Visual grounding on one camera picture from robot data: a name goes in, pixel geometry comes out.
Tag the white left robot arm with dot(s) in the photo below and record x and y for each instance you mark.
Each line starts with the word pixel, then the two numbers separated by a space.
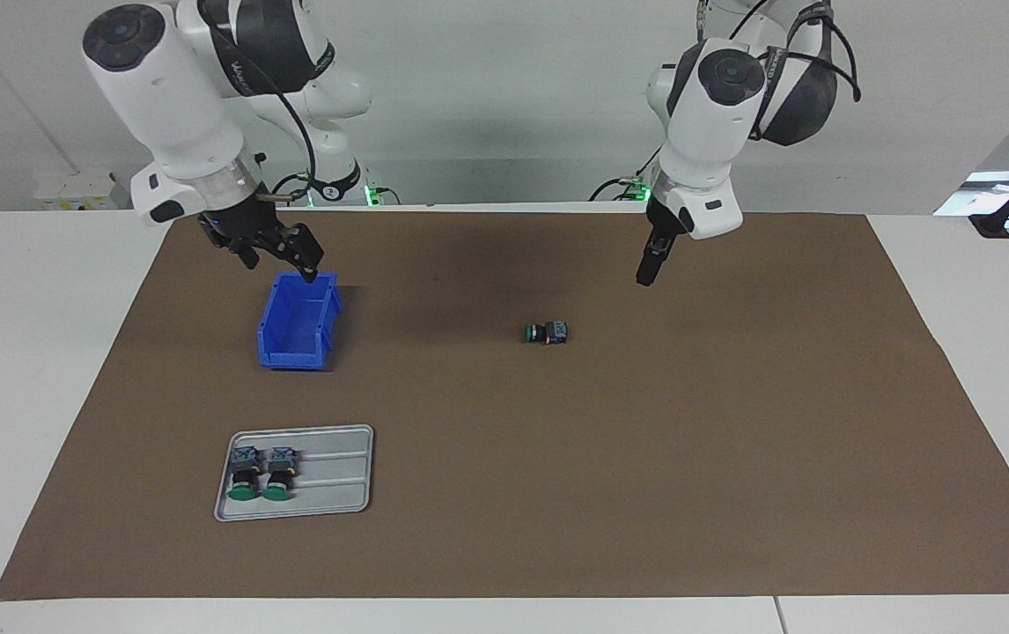
pixel 716 114

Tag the green push button switch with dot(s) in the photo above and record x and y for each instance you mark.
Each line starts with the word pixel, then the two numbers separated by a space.
pixel 278 471
pixel 244 471
pixel 557 333

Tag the blue plastic storage bin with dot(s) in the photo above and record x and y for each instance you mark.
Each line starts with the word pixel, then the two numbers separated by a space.
pixel 298 326

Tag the brown paper table mat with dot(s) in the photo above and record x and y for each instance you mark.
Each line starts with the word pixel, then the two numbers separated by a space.
pixel 557 440

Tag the white cardboard box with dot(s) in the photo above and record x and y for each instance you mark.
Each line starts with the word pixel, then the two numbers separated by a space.
pixel 73 192

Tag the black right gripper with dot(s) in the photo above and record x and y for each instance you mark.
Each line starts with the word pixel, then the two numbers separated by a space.
pixel 245 229

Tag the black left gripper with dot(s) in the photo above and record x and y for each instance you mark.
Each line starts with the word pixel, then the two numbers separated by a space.
pixel 663 224

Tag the silver metal tray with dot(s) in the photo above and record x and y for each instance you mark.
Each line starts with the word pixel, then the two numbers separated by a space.
pixel 337 484

